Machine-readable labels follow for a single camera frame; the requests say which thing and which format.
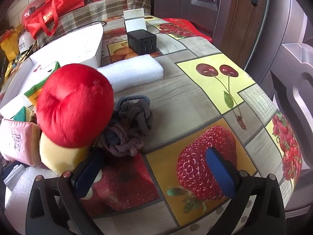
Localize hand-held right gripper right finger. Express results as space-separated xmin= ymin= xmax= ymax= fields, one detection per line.
xmin=205 ymin=147 xmax=286 ymax=235

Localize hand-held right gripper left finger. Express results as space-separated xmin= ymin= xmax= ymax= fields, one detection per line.
xmin=26 ymin=148 xmax=105 ymax=235

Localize knotted grey purple hair ties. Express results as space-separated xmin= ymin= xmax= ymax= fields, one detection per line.
xmin=98 ymin=95 xmax=152 ymax=157

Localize red yellow plush toy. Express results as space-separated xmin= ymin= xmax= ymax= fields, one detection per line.
xmin=36 ymin=63 xmax=115 ymax=174

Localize pink tissue packet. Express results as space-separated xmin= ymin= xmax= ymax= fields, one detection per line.
xmin=0 ymin=118 xmax=42 ymax=165

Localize yellow green sponge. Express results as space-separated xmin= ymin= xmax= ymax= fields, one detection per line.
xmin=13 ymin=106 xmax=33 ymax=123

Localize white cardboard box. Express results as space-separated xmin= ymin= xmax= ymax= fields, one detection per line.
xmin=30 ymin=22 xmax=105 ymax=65

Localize white foam sheet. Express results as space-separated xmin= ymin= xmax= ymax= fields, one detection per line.
xmin=4 ymin=164 xmax=64 ymax=228

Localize fruit print tablecloth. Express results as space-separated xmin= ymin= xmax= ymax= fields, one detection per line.
xmin=5 ymin=15 xmax=304 ymax=235

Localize green white paper packet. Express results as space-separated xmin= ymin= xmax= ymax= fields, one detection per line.
xmin=24 ymin=61 xmax=61 ymax=108

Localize white foam block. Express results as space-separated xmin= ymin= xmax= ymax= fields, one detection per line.
xmin=96 ymin=54 xmax=164 ymax=92

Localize white flat board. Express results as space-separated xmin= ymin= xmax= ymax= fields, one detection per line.
xmin=0 ymin=58 xmax=42 ymax=118

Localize yellow patterned cloth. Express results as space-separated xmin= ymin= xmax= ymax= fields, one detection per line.
xmin=4 ymin=52 xmax=27 ymax=79

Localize black power adapter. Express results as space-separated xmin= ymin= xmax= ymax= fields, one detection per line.
xmin=127 ymin=29 xmax=157 ymax=55

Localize white helmet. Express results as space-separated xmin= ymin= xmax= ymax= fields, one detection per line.
xmin=18 ymin=31 xmax=37 ymax=53

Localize yellow bag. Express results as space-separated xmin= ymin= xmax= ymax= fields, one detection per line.
xmin=0 ymin=24 xmax=25 ymax=61

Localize plaid cloth cover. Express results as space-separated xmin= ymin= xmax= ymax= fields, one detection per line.
xmin=37 ymin=0 xmax=151 ymax=49

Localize red tote bag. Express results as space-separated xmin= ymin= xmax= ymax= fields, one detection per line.
xmin=24 ymin=0 xmax=85 ymax=40

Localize red helmet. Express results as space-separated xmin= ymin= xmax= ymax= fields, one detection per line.
xmin=22 ymin=0 xmax=47 ymax=26

